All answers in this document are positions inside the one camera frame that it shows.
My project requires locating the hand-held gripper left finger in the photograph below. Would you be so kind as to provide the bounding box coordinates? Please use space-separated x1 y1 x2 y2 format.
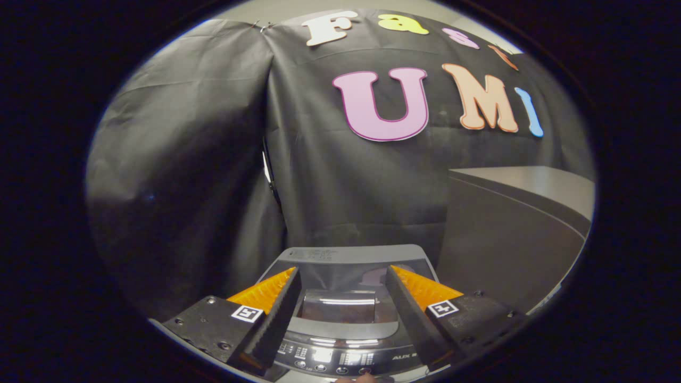
160 266 302 376

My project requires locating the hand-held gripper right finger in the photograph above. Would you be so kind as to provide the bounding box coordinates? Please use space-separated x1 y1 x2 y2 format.
386 264 530 371

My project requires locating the grey washing machine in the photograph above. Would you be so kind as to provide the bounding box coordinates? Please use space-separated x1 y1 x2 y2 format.
255 245 442 383

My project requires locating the black backdrop cloth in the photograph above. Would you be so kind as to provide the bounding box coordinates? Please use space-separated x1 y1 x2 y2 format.
85 8 595 320

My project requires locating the backdrop stand pole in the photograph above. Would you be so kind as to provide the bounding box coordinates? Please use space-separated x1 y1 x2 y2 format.
262 137 281 208

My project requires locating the white cabinet with dark frame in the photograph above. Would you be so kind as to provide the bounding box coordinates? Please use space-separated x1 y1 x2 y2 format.
436 166 595 314

